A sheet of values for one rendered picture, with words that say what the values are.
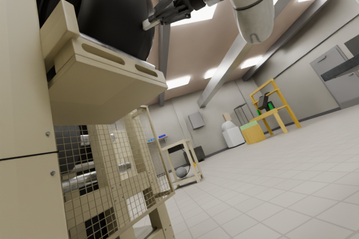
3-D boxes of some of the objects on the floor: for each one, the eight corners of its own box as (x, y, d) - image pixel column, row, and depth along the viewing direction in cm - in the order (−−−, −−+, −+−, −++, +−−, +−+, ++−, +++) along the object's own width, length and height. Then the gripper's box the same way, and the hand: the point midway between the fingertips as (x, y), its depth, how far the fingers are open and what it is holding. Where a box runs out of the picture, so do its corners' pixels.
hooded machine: (241, 144, 875) (229, 120, 914) (247, 142, 818) (234, 118, 856) (228, 149, 858) (218, 125, 897) (233, 148, 801) (222, 122, 839)
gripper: (208, -5, 56) (153, 25, 68) (191, -35, 45) (129, 7, 56) (211, 15, 55) (155, 42, 66) (195, -12, 44) (131, 26, 55)
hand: (150, 22), depth 60 cm, fingers closed
